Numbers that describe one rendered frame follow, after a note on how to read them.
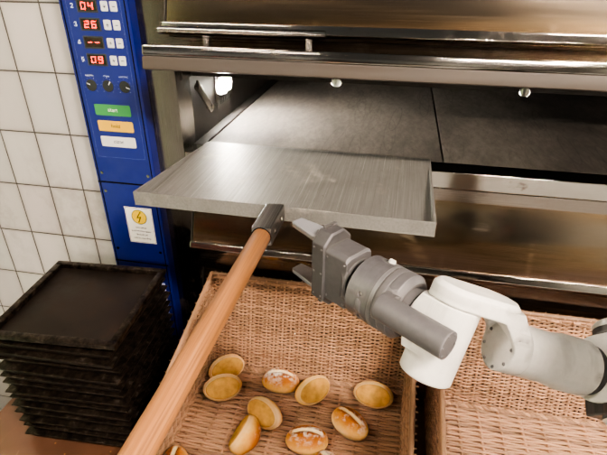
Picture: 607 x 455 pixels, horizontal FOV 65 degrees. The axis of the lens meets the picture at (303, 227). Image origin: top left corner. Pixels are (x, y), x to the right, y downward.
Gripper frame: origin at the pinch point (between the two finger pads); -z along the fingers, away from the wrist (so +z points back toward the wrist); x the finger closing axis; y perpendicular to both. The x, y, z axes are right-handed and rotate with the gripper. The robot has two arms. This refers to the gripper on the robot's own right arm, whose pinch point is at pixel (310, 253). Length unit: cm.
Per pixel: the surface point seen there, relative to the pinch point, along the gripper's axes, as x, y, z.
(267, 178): 1.6, 15.6, -29.1
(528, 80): -21.3, 40.5, 9.9
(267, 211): -1.4, 2.2, -12.7
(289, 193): 1.6, 14.0, -20.4
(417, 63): -23.2, 30.1, -5.2
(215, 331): -0.2, -20.5, 5.3
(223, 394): 57, 1, -32
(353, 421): 56, 18, -3
